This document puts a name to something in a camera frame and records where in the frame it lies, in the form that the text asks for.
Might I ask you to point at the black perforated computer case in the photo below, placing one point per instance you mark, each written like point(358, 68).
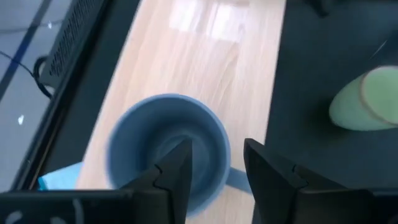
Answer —
point(71, 40)

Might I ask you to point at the blue-grey mug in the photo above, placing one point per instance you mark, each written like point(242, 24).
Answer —
point(140, 133)

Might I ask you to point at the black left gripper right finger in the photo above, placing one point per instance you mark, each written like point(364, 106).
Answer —
point(273, 186)

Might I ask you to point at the light blue cloth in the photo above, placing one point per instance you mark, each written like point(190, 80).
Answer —
point(62, 179)

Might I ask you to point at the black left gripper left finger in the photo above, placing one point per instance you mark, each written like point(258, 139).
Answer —
point(168, 186)

